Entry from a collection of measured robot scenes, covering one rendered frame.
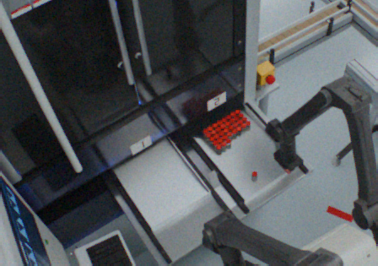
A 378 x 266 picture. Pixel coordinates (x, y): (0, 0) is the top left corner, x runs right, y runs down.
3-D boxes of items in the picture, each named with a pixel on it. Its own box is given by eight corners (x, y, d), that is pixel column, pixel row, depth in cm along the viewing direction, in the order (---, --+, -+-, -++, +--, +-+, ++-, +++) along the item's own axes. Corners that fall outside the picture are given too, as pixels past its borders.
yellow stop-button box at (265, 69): (250, 76, 206) (251, 64, 199) (263, 68, 208) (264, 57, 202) (261, 87, 202) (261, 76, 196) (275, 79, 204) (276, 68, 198)
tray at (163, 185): (109, 165, 192) (107, 161, 189) (164, 133, 200) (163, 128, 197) (153, 231, 176) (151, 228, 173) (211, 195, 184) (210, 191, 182)
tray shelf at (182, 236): (99, 174, 192) (99, 171, 190) (241, 91, 213) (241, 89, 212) (162, 270, 170) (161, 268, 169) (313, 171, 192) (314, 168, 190)
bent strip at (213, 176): (207, 181, 188) (207, 174, 183) (214, 177, 189) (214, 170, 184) (229, 209, 181) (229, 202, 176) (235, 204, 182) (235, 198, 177)
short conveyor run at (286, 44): (242, 91, 216) (242, 67, 203) (222, 69, 223) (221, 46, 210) (352, 29, 237) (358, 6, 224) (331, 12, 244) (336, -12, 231)
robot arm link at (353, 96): (347, 96, 120) (375, 81, 123) (314, 86, 132) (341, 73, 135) (370, 235, 138) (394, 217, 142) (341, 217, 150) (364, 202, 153)
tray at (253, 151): (193, 141, 198) (192, 137, 195) (245, 110, 206) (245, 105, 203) (245, 203, 182) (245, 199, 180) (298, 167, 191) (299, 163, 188)
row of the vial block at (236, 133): (212, 148, 195) (211, 142, 192) (248, 126, 201) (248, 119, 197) (215, 152, 195) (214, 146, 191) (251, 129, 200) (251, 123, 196)
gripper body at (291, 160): (286, 147, 184) (285, 134, 179) (304, 163, 178) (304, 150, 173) (272, 156, 183) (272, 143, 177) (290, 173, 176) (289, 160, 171)
